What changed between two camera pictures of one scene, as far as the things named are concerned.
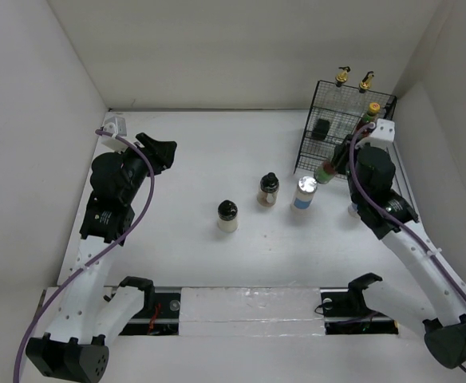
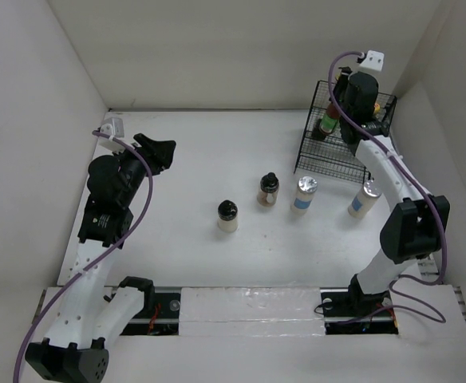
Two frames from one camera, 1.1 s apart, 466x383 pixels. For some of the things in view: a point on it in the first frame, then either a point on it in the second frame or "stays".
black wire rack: x=334 y=113 stays
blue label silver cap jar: x=305 y=193 stays
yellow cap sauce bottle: x=325 y=174 → x=329 y=121
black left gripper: x=163 y=148 stays
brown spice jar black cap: x=268 y=191 stays
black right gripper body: x=353 y=191 → x=347 y=83
